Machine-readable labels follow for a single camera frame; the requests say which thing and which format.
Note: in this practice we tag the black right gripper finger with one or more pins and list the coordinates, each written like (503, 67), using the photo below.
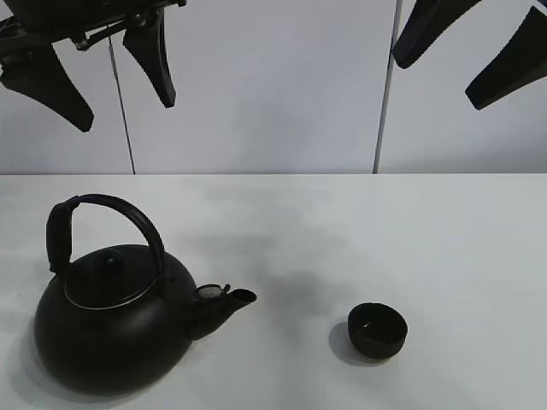
(520, 62)
(428, 20)

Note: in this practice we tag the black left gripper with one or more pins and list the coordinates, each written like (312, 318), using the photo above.
(37, 72)

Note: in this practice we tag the black round tea kettle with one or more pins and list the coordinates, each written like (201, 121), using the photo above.
(121, 317)

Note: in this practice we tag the small black teacup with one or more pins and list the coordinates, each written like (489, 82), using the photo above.
(376, 330)

